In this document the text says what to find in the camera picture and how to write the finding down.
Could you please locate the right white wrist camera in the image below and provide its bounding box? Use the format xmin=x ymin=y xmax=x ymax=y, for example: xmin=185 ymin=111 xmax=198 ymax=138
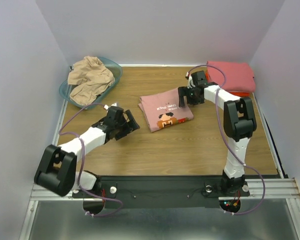
xmin=185 ymin=71 xmax=195 ymax=89

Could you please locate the beige t shirt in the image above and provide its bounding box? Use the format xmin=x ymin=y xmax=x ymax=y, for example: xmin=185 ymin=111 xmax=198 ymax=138
xmin=67 ymin=56 xmax=115 ymax=106

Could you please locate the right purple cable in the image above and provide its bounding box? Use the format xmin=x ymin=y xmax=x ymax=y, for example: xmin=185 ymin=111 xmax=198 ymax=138
xmin=185 ymin=64 xmax=266 ymax=216

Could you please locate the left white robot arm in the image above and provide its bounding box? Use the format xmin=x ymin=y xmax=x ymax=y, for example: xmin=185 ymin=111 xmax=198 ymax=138
xmin=34 ymin=105 xmax=140 ymax=197

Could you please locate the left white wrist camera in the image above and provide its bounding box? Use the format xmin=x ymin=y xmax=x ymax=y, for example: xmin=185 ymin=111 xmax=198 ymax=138
xmin=103 ymin=102 xmax=119 ymax=111

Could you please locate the aluminium frame rail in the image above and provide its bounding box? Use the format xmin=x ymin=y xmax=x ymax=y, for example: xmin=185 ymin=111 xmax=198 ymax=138
xmin=21 ymin=66 xmax=300 ymax=240

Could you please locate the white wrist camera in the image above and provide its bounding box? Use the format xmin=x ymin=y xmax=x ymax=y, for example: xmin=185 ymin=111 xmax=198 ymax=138
xmin=185 ymin=71 xmax=195 ymax=89
xmin=103 ymin=102 xmax=119 ymax=111

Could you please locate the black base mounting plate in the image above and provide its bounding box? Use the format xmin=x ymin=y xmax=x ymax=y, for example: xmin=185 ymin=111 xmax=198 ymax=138
xmin=72 ymin=175 xmax=251 ymax=210

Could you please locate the teal plastic basket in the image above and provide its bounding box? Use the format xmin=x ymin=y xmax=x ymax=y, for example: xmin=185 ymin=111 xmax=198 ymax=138
xmin=58 ymin=57 xmax=123 ymax=109

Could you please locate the folded orange t shirt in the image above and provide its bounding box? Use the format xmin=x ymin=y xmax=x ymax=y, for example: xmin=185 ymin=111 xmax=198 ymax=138
xmin=205 ymin=71 xmax=250 ymax=97

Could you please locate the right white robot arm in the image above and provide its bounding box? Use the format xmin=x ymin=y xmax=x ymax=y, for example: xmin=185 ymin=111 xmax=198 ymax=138
xmin=177 ymin=70 xmax=257 ymax=193

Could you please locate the folded salmon pink t shirt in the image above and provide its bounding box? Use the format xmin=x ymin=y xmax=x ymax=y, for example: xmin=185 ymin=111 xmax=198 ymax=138
xmin=207 ymin=61 xmax=256 ymax=93

